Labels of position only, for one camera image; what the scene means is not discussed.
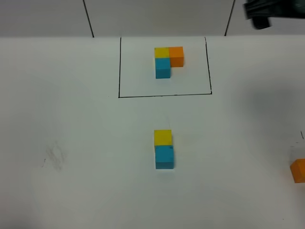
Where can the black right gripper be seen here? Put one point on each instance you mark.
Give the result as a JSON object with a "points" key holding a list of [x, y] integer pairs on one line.
{"points": [[260, 11]]}

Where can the orange template block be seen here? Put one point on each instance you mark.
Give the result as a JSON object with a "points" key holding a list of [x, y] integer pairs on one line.
{"points": [[176, 56]]}

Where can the yellow template block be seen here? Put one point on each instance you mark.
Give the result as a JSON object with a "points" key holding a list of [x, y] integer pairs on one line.
{"points": [[161, 52]]}

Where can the blue template block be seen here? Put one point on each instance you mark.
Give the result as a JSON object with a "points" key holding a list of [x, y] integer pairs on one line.
{"points": [[162, 68]]}

